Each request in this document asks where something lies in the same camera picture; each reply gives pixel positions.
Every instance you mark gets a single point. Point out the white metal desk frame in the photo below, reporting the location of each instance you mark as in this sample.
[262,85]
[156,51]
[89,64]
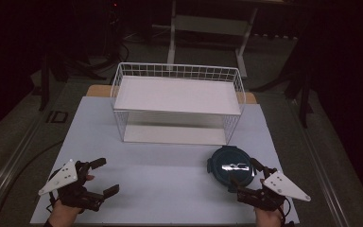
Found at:
[211,25]

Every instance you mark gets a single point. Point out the person's right hand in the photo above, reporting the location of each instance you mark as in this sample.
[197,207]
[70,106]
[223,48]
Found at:
[269,218]

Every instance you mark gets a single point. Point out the black rectangular floor frame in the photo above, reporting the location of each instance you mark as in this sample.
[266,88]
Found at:
[56,117]

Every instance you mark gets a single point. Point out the person's left hand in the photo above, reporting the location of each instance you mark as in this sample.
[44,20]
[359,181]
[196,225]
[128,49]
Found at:
[62,216]

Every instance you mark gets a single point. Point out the dark teal round lid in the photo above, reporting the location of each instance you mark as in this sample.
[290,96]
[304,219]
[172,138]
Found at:
[225,159]

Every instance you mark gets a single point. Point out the black metal stand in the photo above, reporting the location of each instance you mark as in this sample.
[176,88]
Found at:
[304,101]
[45,85]

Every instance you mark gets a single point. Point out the pale blue table sheet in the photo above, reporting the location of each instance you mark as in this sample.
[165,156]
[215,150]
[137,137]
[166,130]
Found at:
[157,176]

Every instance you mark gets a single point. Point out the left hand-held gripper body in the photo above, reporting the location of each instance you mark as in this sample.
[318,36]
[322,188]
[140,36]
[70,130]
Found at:
[63,177]

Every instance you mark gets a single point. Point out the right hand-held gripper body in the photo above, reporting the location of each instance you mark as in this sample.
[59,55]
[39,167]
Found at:
[282,186]

